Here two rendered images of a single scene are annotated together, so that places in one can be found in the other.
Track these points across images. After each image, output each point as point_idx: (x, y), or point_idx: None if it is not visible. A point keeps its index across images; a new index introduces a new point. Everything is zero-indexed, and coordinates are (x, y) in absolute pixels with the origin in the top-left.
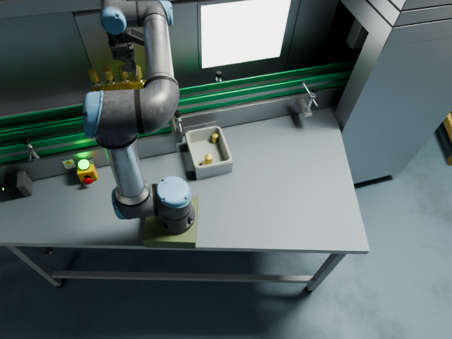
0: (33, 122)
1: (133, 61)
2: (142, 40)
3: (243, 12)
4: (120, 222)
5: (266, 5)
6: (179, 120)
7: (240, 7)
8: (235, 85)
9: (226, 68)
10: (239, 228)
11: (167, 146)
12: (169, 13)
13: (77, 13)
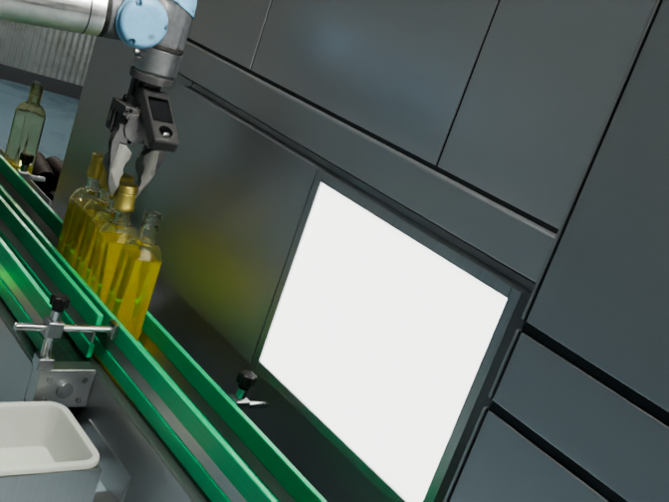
0: (32, 216)
1: (111, 140)
2: (148, 117)
3: (384, 263)
4: None
5: (439, 284)
6: (49, 320)
7: (384, 242)
8: (248, 445)
9: (308, 431)
10: None
11: (13, 390)
12: (125, 4)
13: (191, 88)
